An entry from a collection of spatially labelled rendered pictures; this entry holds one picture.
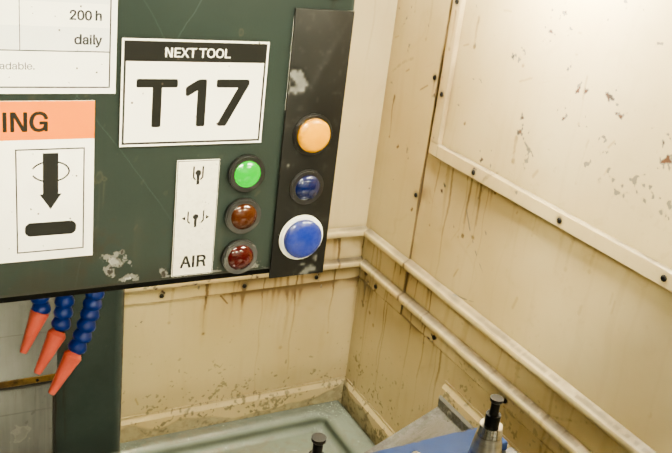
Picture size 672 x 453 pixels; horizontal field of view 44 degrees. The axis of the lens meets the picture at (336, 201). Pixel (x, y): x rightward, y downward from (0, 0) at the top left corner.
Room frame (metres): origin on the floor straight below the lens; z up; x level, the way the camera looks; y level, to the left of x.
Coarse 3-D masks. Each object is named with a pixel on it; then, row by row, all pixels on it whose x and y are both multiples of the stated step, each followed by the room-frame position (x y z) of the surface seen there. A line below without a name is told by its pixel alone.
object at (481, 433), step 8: (480, 424) 0.78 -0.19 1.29; (480, 432) 0.78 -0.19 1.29; (488, 432) 0.77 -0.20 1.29; (496, 432) 0.77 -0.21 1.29; (472, 440) 0.79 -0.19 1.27; (480, 440) 0.78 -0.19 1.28; (488, 440) 0.77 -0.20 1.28; (496, 440) 0.77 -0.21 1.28; (472, 448) 0.78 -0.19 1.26; (480, 448) 0.77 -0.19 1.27; (488, 448) 0.77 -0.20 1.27; (496, 448) 0.77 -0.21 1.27
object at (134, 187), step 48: (144, 0) 0.51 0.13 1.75; (192, 0) 0.52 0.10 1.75; (240, 0) 0.54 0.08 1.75; (288, 0) 0.56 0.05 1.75; (336, 0) 0.57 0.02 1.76; (288, 48) 0.56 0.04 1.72; (0, 96) 0.47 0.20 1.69; (48, 96) 0.48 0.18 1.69; (96, 96) 0.49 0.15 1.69; (96, 144) 0.50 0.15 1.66; (240, 144) 0.54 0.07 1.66; (96, 192) 0.50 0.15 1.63; (144, 192) 0.51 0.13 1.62; (240, 192) 0.55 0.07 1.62; (96, 240) 0.50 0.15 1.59; (144, 240) 0.51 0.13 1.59; (0, 288) 0.47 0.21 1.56; (48, 288) 0.48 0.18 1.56; (96, 288) 0.50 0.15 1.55
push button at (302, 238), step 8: (296, 224) 0.56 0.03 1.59; (304, 224) 0.56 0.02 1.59; (312, 224) 0.57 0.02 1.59; (288, 232) 0.56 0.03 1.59; (296, 232) 0.56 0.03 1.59; (304, 232) 0.56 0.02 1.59; (312, 232) 0.56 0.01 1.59; (320, 232) 0.57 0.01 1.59; (288, 240) 0.56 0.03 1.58; (296, 240) 0.56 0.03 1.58; (304, 240) 0.56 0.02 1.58; (312, 240) 0.56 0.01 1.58; (320, 240) 0.57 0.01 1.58; (288, 248) 0.56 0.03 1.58; (296, 248) 0.56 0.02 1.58; (304, 248) 0.56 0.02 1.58; (312, 248) 0.57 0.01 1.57; (296, 256) 0.56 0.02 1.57; (304, 256) 0.56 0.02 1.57
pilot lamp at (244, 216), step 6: (246, 204) 0.54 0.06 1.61; (234, 210) 0.54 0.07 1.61; (240, 210) 0.54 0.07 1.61; (246, 210) 0.54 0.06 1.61; (252, 210) 0.54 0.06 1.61; (234, 216) 0.54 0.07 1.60; (240, 216) 0.54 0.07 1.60; (246, 216) 0.54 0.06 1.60; (252, 216) 0.54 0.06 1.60; (234, 222) 0.54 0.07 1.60; (240, 222) 0.54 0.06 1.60; (246, 222) 0.54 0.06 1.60; (252, 222) 0.54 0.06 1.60; (240, 228) 0.54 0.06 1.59; (246, 228) 0.54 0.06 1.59
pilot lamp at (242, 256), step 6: (240, 246) 0.54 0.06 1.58; (246, 246) 0.54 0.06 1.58; (234, 252) 0.54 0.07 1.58; (240, 252) 0.54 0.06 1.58; (246, 252) 0.54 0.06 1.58; (252, 252) 0.55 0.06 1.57; (228, 258) 0.54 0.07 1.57; (234, 258) 0.54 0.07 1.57; (240, 258) 0.54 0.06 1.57; (246, 258) 0.54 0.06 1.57; (252, 258) 0.55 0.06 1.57; (234, 264) 0.54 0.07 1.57; (240, 264) 0.54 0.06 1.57; (246, 264) 0.54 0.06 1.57
